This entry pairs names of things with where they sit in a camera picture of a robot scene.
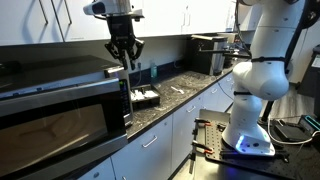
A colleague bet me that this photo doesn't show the black orange clamp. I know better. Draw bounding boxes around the black orange clamp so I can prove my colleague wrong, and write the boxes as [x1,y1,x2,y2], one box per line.
[188,139,215,175]
[191,117,213,138]

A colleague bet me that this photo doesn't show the white plastic utensil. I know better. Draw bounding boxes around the white plastic utensil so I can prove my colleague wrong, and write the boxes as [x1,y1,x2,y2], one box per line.
[170,85,185,95]

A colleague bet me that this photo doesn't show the white upper cabinet run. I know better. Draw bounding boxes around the white upper cabinet run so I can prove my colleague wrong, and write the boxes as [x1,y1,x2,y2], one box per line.
[0,0,234,47]

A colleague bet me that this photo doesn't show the black stand pole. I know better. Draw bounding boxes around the black stand pole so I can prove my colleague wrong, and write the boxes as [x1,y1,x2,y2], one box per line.
[259,99,276,125]

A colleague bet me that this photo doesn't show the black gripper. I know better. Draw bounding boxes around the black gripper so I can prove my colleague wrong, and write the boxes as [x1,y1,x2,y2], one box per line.
[104,15,146,71]

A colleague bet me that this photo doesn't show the flat black box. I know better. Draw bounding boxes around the flat black box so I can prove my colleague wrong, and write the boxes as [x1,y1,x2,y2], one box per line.
[273,120,313,143]

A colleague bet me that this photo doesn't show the teal edged black box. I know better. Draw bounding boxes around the teal edged black box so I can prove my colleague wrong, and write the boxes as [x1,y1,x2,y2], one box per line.
[298,114,320,134]

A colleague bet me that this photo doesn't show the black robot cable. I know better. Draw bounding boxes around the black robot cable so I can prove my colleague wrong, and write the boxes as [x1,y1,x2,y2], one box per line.
[233,0,254,59]

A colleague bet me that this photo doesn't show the black plastic tray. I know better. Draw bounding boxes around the black plastic tray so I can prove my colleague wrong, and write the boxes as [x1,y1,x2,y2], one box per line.
[130,83,162,110]

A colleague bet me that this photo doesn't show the black silver coffee machine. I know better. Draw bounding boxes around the black silver coffee machine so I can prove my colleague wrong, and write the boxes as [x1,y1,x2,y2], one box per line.
[185,33,231,77]

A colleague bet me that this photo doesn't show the black plug cable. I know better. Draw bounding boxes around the black plug cable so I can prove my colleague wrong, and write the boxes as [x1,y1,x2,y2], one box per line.
[133,61,143,88]

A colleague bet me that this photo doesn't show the teal soap bottle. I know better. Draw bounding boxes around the teal soap bottle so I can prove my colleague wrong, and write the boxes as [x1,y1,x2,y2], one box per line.
[149,59,159,80]

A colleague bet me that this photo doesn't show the tall black cabinet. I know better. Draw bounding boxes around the tall black cabinet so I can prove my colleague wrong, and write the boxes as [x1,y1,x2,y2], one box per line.
[296,44,320,118]

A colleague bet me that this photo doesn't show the white cable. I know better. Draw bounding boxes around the white cable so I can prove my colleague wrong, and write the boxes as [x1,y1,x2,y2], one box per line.
[266,116,320,147]

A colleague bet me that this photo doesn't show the white packets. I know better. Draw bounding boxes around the white packets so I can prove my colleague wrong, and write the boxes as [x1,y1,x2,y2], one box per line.
[131,89,160,102]

